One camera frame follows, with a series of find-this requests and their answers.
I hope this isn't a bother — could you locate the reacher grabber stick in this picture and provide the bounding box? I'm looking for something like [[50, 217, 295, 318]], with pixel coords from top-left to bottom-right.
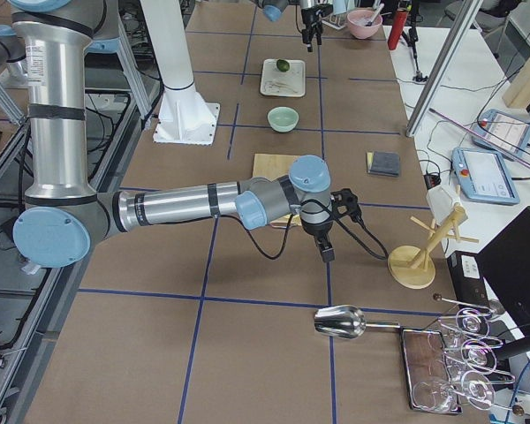
[[429, 108, 530, 170]]

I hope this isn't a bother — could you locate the teach pendant tablet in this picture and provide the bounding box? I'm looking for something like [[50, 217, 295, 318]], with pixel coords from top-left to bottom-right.
[[471, 109, 530, 157], [451, 148, 520, 205]]

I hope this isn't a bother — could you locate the wooden cutting board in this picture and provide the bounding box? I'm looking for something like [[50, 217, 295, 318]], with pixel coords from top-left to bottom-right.
[[253, 153, 302, 229]]

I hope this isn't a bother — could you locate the red water bottle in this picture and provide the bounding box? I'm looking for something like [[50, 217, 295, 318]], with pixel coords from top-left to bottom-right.
[[388, 9, 409, 50]]

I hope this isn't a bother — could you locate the mint green bowl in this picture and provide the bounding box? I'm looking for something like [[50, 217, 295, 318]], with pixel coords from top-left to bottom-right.
[[267, 106, 299, 133]]

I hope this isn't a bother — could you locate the white bear serving tray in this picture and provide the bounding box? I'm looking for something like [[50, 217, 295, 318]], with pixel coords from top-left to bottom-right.
[[260, 58, 307, 98]]

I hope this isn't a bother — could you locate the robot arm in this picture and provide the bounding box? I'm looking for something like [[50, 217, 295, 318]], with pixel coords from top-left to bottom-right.
[[254, 0, 333, 52], [11, 1, 335, 268]]

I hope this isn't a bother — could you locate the black monitor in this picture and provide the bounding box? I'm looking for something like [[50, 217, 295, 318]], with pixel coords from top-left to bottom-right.
[[477, 207, 530, 325]]

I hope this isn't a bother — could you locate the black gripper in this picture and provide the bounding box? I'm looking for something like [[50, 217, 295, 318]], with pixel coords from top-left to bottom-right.
[[299, 206, 335, 263], [300, 4, 331, 53]]

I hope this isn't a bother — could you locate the wooden mug tree stand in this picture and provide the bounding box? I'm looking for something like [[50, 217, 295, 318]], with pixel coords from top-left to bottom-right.
[[387, 202, 479, 290]]

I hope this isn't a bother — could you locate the metal ice scoop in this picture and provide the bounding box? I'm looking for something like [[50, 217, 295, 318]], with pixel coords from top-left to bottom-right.
[[314, 305, 401, 339]]

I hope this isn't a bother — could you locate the near teach pendant tablet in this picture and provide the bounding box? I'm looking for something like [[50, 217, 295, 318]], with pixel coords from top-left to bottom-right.
[[451, 148, 520, 205]]

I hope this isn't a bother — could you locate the white wire cup rack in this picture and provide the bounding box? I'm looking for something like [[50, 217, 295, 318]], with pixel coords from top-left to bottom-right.
[[314, 0, 348, 30]]

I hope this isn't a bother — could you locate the grey folded cloth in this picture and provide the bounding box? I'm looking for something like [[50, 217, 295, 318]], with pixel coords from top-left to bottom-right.
[[366, 151, 401, 177]]

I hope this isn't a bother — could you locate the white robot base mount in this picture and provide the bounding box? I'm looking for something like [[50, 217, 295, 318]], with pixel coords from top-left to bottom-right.
[[141, 0, 220, 146]]

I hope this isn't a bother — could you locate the green avocado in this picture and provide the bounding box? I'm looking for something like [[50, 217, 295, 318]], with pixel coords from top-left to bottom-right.
[[276, 59, 291, 72]]

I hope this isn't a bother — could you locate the far teach pendant tablet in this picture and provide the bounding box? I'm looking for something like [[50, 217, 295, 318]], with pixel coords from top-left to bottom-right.
[[471, 109, 530, 157]]

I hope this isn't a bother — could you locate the aluminium frame post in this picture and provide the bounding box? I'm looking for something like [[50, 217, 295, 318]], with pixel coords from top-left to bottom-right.
[[405, 0, 483, 137]]

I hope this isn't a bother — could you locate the pink bowl with ice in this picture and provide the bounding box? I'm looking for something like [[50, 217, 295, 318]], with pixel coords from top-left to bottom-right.
[[346, 9, 382, 40]]

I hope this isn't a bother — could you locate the black glass holder tray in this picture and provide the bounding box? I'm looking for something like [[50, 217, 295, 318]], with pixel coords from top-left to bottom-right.
[[399, 329, 463, 416]]

